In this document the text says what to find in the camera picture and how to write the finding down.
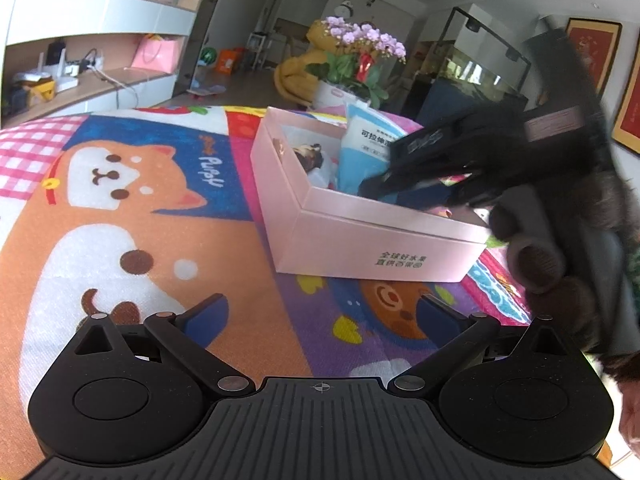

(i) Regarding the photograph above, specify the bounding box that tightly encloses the pink cardboard gift box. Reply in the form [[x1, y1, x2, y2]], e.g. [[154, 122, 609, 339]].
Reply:
[[250, 107, 489, 282]]

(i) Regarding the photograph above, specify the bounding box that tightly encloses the colourful cartoon play mat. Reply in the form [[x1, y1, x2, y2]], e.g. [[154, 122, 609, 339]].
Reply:
[[1, 106, 529, 479]]

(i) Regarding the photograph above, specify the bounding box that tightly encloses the glass fish tank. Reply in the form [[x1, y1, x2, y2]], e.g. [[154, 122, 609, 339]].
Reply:
[[418, 3, 532, 102]]

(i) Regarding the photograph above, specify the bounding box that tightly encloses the small black figurine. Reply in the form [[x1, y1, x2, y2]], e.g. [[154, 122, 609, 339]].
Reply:
[[293, 143, 331, 174]]

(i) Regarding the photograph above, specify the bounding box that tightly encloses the red framed wall picture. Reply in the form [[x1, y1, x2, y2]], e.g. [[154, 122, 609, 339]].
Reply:
[[565, 18, 623, 98]]

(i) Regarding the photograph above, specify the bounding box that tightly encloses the purple orchid flower pot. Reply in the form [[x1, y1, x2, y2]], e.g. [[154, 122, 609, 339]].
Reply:
[[305, 16, 407, 107]]

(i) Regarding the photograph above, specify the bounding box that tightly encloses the pink paper gift bag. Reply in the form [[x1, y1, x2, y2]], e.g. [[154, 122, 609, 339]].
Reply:
[[131, 35, 182, 74]]

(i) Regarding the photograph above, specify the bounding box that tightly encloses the right gloved hand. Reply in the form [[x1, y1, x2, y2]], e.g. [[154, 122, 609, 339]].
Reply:
[[489, 171, 639, 368]]

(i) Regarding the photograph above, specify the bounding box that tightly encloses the blue white wipes pack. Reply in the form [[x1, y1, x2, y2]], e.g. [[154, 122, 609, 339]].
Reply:
[[336, 115, 406, 195]]

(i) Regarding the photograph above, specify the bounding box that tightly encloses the white tv wall cabinet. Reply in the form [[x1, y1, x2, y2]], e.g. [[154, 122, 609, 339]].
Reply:
[[1, 0, 203, 128]]

